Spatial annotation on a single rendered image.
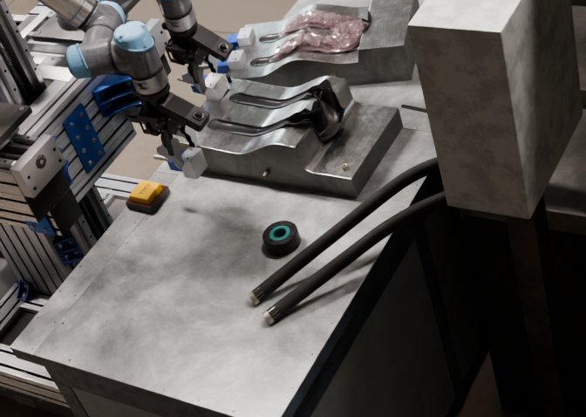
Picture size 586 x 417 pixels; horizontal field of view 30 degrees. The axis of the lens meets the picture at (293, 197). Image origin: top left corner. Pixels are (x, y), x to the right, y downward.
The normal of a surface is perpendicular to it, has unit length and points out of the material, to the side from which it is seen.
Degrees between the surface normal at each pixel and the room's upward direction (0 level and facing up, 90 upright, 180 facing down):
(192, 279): 0
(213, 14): 0
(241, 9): 0
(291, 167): 90
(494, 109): 90
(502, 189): 90
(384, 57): 90
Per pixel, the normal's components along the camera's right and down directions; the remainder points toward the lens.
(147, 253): -0.25, -0.73
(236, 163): -0.47, 0.66
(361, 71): -0.20, 0.68
